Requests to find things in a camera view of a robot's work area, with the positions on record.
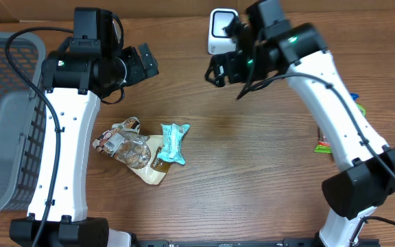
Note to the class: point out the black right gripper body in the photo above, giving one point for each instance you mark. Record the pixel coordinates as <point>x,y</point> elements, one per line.
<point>236,66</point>

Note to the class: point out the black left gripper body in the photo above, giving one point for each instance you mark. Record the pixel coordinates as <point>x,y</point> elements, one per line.
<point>135,70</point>

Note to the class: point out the beige cookie pouch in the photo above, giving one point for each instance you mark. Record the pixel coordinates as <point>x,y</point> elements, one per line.
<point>124,143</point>

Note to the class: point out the teal snack packet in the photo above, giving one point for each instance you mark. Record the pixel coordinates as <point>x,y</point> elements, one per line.
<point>173,135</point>

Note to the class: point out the green gummy candy bag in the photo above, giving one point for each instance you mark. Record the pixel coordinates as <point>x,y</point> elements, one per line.
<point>323,145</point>

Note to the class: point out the blue cookie packet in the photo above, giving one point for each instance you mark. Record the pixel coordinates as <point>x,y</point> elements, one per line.
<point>354,96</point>

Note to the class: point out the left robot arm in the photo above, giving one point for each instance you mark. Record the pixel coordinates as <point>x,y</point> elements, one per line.
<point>75,80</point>

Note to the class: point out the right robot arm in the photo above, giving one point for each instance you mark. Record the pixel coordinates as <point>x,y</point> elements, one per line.
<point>267,48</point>

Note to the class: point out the white barcode scanner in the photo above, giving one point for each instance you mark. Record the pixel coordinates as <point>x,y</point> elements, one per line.
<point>218,40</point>

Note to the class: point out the grey plastic shopping basket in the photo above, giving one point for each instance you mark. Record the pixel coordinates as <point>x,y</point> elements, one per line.
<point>22,130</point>

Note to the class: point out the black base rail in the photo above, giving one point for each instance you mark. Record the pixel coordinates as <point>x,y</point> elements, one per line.
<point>288,242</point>

